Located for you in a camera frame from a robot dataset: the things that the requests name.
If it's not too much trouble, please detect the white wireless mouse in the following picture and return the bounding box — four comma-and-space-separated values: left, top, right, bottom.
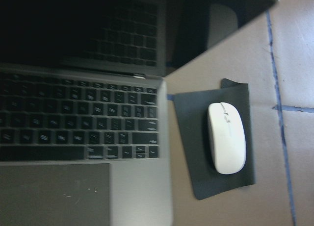
208, 102, 246, 175

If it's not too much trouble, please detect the grey laptop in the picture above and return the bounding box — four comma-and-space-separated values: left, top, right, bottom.
0, 0, 278, 226

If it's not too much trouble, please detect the black mouse pad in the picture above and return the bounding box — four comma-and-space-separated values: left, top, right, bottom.
174, 79, 256, 200

